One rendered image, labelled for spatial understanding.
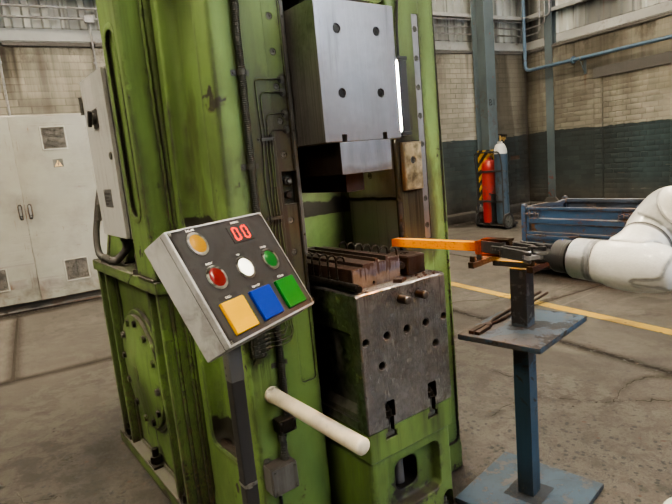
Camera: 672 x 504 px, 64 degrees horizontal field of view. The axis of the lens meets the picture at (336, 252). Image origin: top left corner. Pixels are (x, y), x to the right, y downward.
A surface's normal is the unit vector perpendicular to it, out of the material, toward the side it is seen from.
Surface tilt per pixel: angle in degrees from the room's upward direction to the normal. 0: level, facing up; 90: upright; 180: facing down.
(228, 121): 90
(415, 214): 90
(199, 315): 90
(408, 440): 90
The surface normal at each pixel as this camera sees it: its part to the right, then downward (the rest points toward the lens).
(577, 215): -0.81, 0.16
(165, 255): -0.47, 0.19
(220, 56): 0.60, 0.08
